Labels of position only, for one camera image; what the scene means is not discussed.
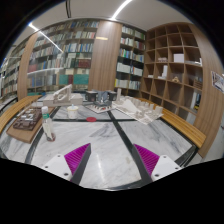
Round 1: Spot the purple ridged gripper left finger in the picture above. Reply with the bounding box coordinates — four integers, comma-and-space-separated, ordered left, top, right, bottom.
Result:
42, 142, 92, 186

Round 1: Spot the dark grey building model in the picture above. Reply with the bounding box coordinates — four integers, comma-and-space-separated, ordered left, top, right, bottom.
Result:
85, 90, 117, 107

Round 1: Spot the red bottle cap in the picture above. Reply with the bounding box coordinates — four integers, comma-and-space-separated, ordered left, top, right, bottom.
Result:
86, 117, 96, 122

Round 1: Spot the beige wooden architectural model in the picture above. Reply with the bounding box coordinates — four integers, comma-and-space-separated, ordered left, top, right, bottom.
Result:
43, 84, 83, 107

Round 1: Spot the wooden cubby shelf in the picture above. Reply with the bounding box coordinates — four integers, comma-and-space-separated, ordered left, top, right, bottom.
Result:
140, 23, 203, 124

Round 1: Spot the white terraced architectural model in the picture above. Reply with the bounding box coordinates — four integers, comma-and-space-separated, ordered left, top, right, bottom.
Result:
112, 89, 163, 125

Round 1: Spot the dark brown architectural model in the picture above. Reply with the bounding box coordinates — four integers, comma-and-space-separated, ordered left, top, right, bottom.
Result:
13, 107, 42, 131

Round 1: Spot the wall poster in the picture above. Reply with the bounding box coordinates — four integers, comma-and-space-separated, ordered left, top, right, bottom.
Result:
211, 71, 224, 94

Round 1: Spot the wooden model base board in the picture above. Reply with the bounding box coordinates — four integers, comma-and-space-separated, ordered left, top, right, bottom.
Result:
5, 105, 56, 144

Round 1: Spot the clear plastic water bottle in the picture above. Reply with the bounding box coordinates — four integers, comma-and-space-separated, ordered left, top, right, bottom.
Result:
41, 106, 56, 142

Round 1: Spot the white paper cup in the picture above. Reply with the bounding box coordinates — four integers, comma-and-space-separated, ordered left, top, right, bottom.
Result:
67, 105, 78, 119

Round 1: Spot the large bookshelf with books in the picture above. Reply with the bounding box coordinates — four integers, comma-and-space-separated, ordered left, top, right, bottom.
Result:
27, 19, 100, 95

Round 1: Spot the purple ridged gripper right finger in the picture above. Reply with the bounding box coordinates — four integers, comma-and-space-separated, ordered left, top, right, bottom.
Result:
133, 143, 183, 182

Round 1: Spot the wooden bench right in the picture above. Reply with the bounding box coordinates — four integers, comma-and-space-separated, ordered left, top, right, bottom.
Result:
136, 96, 208, 149

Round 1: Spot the middle bookshelf with books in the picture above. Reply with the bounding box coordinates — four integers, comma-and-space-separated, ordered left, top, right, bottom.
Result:
115, 25, 146, 97

